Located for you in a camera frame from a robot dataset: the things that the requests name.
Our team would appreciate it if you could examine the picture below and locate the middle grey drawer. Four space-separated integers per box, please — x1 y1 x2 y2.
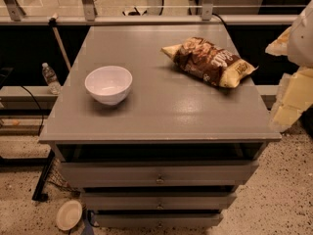
82 192 237 211

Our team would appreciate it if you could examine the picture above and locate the grey drawer cabinet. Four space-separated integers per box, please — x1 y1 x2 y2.
40 24 280 216

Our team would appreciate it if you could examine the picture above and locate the bottom grey drawer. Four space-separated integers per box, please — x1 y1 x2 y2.
95 213 223 228

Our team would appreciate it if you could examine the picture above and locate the black metal stand leg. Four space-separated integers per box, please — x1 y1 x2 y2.
32 151 55 202

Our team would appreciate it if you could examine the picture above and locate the wooden stick with black tape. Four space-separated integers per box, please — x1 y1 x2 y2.
49 13 71 71

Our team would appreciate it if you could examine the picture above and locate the white bowl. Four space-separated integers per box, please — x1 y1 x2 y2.
85 66 133 106

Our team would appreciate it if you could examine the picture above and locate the grey drawer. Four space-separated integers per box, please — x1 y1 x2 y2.
82 192 237 211
95 213 223 228
59 161 258 188

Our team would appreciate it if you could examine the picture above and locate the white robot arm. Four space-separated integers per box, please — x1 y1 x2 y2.
265 1 313 132

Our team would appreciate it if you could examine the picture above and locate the top grey drawer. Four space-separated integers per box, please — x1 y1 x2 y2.
59 161 258 188

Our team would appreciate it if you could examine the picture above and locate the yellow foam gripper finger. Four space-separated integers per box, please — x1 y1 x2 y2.
269 67 313 132
265 27 291 56

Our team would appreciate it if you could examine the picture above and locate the black cable on left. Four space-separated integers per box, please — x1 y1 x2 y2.
20 85 45 137

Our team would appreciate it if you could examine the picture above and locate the clear plastic water bottle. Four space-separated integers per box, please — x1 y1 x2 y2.
42 63 61 95

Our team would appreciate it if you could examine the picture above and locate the brown chip bag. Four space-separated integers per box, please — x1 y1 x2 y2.
161 37 255 88

